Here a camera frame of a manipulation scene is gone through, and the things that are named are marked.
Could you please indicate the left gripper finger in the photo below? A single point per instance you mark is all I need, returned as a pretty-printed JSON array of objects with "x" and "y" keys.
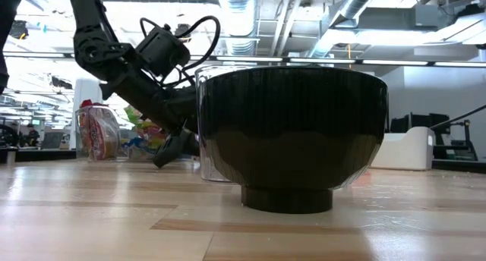
[
  {"x": 172, "y": 149},
  {"x": 193, "y": 145}
]

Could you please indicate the red yellow noodle packet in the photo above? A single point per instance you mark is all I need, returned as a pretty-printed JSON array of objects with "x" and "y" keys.
[{"x": 146, "y": 130}]

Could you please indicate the clear plastic bin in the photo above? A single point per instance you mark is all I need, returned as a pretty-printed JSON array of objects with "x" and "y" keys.
[
  {"x": 205, "y": 170},
  {"x": 81, "y": 113}
]

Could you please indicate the white pillar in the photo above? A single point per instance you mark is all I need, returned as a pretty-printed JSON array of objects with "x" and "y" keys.
[{"x": 85, "y": 90}]

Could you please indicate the black round ceiling lamp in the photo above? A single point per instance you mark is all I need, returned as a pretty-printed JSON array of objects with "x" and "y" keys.
[
  {"x": 17, "y": 29},
  {"x": 184, "y": 27}
]

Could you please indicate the red black bowl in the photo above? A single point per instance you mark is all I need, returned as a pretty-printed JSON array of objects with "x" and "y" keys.
[{"x": 292, "y": 139}]

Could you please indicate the person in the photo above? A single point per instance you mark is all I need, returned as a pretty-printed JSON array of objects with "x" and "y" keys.
[{"x": 32, "y": 135}]

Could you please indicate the black round wheel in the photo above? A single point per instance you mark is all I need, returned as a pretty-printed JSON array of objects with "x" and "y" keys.
[{"x": 8, "y": 136}]

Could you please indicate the long ceiling light strip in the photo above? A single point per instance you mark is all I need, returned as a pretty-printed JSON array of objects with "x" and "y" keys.
[{"x": 341, "y": 60}]

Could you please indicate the white plastic bin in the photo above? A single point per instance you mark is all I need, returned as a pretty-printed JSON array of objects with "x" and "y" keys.
[{"x": 402, "y": 149}]

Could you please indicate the black monitor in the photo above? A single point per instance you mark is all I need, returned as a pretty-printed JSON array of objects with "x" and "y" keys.
[{"x": 438, "y": 120}]

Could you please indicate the black stand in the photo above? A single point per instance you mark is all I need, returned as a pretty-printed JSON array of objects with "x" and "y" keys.
[{"x": 455, "y": 149}]

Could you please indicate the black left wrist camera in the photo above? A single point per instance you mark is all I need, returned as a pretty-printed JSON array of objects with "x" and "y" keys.
[{"x": 163, "y": 50}]

